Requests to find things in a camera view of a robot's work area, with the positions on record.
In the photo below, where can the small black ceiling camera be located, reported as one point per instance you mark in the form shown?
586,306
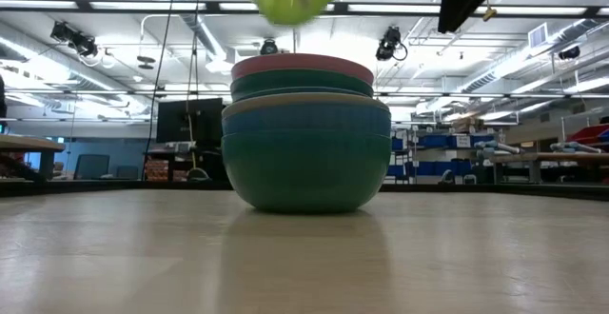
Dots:
269,47

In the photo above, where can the ceiling air vent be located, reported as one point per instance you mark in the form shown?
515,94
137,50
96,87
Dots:
537,35

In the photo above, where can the large light blue plastic bowl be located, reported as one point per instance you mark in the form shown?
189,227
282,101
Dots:
304,120

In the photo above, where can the red storage bin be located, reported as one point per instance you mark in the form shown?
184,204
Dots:
590,133

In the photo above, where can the black ceiling spotlight cluster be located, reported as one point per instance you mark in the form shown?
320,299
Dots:
76,40

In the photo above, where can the large green plastic bowl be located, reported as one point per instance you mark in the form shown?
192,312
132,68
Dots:
304,171

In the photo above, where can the pink plastic bowl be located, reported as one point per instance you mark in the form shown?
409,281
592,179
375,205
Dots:
304,64

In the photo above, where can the long wooden work table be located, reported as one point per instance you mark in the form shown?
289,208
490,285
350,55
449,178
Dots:
547,159

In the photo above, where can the black computer monitor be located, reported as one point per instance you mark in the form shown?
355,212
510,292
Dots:
188,121

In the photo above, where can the shelf with blue bins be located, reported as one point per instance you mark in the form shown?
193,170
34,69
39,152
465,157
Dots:
438,154

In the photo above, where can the teal plastic bowl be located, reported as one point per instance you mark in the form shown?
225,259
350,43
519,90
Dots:
300,80

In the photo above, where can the grey office chair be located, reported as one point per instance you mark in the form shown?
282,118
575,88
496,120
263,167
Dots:
91,166

